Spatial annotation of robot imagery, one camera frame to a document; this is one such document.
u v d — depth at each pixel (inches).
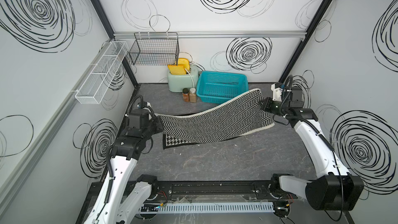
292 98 22.7
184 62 41.2
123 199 16.9
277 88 27.3
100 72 30.6
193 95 40.8
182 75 41.3
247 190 29.7
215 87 46.7
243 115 33.1
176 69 40.1
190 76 41.1
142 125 20.7
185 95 41.2
